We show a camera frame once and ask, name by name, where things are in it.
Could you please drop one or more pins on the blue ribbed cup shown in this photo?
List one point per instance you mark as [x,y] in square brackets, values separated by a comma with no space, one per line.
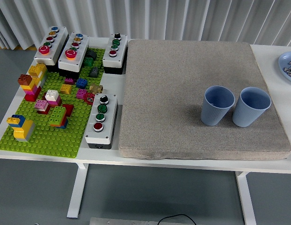
[213,112]
[244,116]

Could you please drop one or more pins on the grey-brown padded mat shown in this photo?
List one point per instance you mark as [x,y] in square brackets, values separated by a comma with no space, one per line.
[164,98]

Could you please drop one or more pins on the four-button control box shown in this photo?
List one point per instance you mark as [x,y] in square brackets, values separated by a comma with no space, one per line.
[120,51]
[110,117]

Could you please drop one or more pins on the brass pipe fitting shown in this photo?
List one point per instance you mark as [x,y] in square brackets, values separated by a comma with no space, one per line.
[96,88]

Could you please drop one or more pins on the red valve handwheel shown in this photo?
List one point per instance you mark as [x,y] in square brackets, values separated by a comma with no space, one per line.
[89,98]

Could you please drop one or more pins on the grey sloped brick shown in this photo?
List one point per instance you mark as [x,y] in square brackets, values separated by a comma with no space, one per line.
[93,72]

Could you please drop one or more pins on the magenta brick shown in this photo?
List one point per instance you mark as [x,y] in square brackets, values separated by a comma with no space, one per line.
[81,93]
[69,80]

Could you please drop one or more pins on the dark green brick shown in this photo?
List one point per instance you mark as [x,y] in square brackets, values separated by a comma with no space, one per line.
[88,62]

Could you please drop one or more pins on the dark grey arch brick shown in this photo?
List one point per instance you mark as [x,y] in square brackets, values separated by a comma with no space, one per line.
[91,54]

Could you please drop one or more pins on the green-topped brick stack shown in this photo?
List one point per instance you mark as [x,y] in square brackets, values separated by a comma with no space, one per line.
[56,114]

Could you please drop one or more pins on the five-button control box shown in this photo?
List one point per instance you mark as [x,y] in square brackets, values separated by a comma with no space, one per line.
[58,39]
[83,47]

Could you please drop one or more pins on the green studded baseplate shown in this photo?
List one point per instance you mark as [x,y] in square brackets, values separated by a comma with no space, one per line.
[54,140]

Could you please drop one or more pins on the white table leg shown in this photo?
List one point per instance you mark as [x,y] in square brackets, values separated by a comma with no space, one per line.
[77,192]
[247,199]

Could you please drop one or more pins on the pink white red brick stack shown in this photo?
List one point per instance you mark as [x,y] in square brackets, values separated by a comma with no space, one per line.
[41,104]

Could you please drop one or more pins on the white pleated curtain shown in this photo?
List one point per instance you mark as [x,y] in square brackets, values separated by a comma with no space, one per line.
[206,18]

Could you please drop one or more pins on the yellow white brick stack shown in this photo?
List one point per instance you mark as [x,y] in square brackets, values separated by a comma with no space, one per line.
[37,69]

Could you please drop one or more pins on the brown-topped brick tower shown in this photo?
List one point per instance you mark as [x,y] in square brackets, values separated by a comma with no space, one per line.
[24,80]

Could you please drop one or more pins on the yellow blue grey brick stack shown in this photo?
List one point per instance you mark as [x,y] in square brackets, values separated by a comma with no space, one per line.
[21,133]

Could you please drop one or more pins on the blue plate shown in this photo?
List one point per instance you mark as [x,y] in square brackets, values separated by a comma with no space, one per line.
[282,63]

